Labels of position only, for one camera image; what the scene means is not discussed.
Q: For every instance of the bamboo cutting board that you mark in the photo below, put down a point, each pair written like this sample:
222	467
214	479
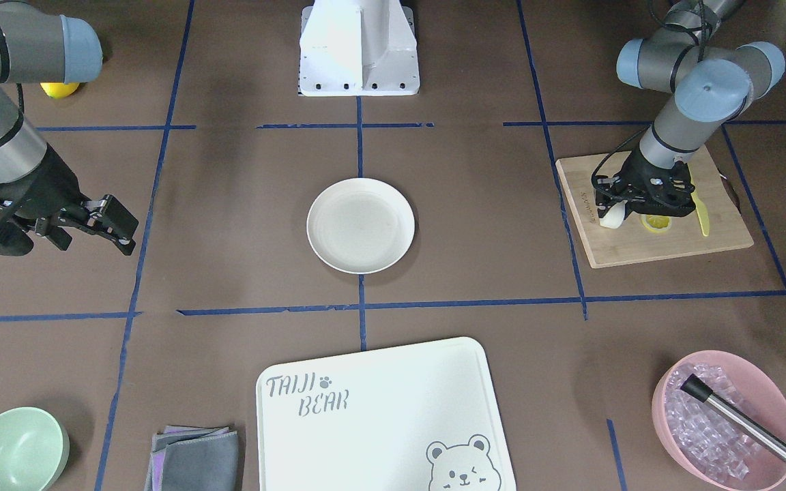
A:
715	226

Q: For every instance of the lemon slice bottom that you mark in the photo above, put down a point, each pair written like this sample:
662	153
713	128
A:
656	223

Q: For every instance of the green bowl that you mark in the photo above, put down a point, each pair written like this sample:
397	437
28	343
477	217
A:
34	449

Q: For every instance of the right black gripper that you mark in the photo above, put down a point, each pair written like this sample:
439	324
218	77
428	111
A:
44	183

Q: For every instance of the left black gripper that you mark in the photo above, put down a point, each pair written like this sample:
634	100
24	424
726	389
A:
633	172

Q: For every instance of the metal black-tipped muddler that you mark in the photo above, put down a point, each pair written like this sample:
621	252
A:
754	429

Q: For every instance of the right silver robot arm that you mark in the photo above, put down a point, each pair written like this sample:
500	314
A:
38	47

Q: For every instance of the white steamed bun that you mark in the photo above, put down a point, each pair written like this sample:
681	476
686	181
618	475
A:
614	216

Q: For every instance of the yellow lemon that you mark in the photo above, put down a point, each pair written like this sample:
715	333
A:
60	90

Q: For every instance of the white plate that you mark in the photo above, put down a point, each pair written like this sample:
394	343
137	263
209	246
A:
360	226

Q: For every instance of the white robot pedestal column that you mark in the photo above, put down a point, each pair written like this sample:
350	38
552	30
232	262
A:
358	48

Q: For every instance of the yellow plastic knife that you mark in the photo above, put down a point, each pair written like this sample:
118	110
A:
701	210

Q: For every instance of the cream bear tray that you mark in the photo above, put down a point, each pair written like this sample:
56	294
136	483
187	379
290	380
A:
417	417

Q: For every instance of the pink bowl with ice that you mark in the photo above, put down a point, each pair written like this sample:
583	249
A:
697	405

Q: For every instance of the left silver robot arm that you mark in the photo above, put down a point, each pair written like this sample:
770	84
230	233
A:
707	87

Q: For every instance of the folded grey cloth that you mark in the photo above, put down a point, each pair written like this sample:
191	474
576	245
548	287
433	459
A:
193	458

